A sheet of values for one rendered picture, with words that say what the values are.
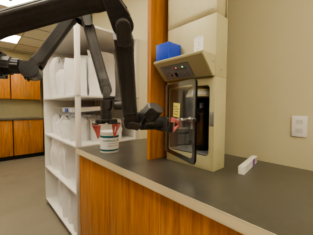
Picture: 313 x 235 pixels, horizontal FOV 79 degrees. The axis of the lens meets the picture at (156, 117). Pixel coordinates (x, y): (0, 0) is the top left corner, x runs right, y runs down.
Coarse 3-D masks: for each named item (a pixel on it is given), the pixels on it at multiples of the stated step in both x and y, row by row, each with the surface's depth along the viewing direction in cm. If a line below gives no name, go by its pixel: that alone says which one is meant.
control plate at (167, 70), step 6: (168, 66) 101; (174, 66) 99; (180, 66) 96; (186, 66) 94; (168, 72) 105; (174, 72) 102; (180, 72) 100; (186, 72) 97; (192, 72) 95; (168, 78) 109; (174, 78) 106
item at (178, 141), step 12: (180, 84) 98; (192, 84) 88; (168, 96) 111; (180, 96) 98; (192, 96) 88; (168, 108) 112; (180, 108) 98; (192, 108) 88; (192, 120) 88; (168, 132) 112; (180, 132) 99; (192, 132) 88; (168, 144) 112; (180, 144) 99; (192, 144) 88; (180, 156) 99; (192, 156) 88
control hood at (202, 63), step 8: (176, 56) 94; (184, 56) 90; (192, 56) 88; (200, 56) 85; (208, 56) 86; (160, 64) 104; (168, 64) 100; (192, 64) 91; (200, 64) 89; (208, 64) 87; (160, 72) 109; (200, 72) 92; (208, 72) 90; (168, 80) 110; (176, 80) 108
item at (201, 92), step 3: (198, 87) 103; (201, 87) 102; (204, 87) 102; (207, 87) 102; (198, 90) 102; (201, 90) 101; (204, 90) 101; (207, 90) 101; (198, 93) 101; (201, 93) 101; (204, 93) 100; (207, 93) 100; (198, 96) 101; (201, 96) 100; (204, 96) 100; (207, 96) 100
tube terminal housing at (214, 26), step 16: (208, 16) 93; (176, 32) 108; (192, 32) 100; (208, 32) 93; (224, 32) 95; (192, 48) 100; (208, 48) 94; (224, 48) 96; (224, 64) 96; (208, 80) 94; (224, 80) 97; (224, 96) 98; (224, 112) 99; (224, 128) 99; (224, 144) 100; (176, 160) 111; (208, 160) 95
